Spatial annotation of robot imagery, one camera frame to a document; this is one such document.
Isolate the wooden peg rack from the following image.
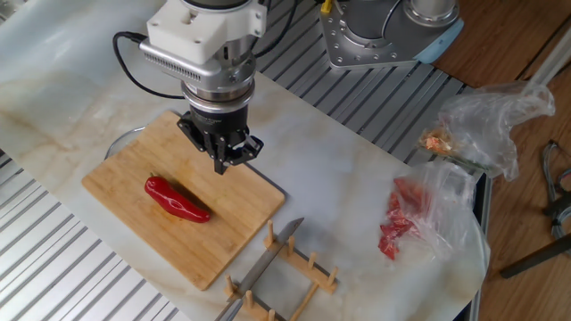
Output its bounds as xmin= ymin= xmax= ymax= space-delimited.
xmin=222 ymin=218 xmax=340 ymax=321

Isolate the steel kitchen knife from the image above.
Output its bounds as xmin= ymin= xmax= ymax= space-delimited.
xmin=213 ymin=217 xmax=305 ymax=321

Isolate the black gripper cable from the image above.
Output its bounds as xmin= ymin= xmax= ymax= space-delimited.
xmin=253 ymin=0 xmax=299 ymax=59

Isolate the marble pattern table mat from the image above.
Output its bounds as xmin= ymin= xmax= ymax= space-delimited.
xmin=0 ymin=0 xmax=492 ymax=321

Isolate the grey cable bundle on floor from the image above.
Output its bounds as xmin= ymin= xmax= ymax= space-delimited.
xmin=542 ymin=140 xmax=571 ymax=242

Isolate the aluminium profile beam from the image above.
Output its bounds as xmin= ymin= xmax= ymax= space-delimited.
xmin=528 ymin=26 xmax=571 ymax=88

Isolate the clear bag with orange scraps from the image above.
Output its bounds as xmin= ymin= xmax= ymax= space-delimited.
xmin=418 ymin=80 xmax=557 ymax=182

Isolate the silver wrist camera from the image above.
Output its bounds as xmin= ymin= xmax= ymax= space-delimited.
xmin=138 ymin=38 xmax=222 ymax=93

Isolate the black camera cable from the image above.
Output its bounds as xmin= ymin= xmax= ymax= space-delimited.
xmin=112 ymin=30 xmax=186 ymax=100

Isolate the dark metal bar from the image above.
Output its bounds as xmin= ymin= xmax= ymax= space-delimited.
xmin=499 ymin=234 xmax=571 ymax=280

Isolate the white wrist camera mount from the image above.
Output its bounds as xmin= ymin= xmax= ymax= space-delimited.
xmin=145 ymin=0 xmax=269 ymax=66

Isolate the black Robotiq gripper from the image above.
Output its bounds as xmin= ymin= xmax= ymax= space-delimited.
xmin=177 ymin=100 xmax=264 ymax=176

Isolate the red chili pepper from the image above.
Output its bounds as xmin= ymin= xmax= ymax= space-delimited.
xmin=144 ymin=173 xmax=211 ymax=224

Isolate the clear bag with chili pieces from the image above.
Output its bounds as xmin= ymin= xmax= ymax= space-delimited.
xmin=377 ymin=160 xmax=491 ymax=268

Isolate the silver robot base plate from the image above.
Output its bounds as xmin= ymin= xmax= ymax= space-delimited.
xmin=319 ymin=0 xmax=465 ymax=70

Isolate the bamboo cutting board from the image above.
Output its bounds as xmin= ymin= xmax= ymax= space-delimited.
xmin=81 ymin=110 xmax=286 ymax=292

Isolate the clear glass bowl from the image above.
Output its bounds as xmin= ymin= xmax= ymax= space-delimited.
xmin=103 ymin=126 xmax=147 ymax=161

